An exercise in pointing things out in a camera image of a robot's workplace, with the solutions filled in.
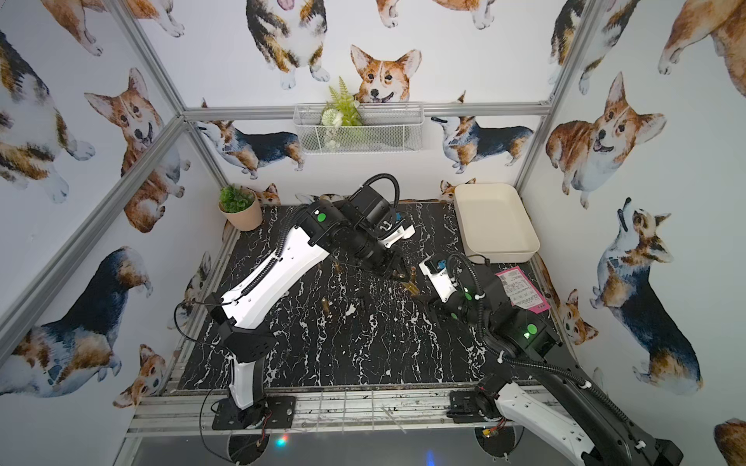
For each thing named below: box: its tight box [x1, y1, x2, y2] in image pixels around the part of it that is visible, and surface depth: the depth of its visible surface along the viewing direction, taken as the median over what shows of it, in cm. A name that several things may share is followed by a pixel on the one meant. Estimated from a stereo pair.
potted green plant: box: [217, 183, 264, 232], surface depth 106 cm
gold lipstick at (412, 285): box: [401, 266, 421, 297], surface depth 67 cm
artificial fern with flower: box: [319, 75, 364, 153], surface depth 85 cm
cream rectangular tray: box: [453, 182, 542, 264], surface depth 119 cm
